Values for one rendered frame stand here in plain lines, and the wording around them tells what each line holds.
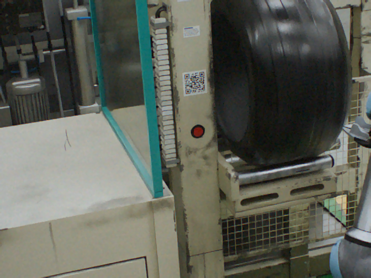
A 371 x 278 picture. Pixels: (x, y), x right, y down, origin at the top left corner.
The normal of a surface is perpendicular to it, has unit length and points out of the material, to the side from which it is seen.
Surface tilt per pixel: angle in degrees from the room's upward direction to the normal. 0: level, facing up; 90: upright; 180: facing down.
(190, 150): 90
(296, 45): 60
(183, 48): 90
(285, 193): 90
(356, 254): 65
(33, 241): 90
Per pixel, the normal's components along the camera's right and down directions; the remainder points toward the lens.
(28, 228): 0.29, 0.35
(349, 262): -0.66, -0.14
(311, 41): 0.21, -0.19
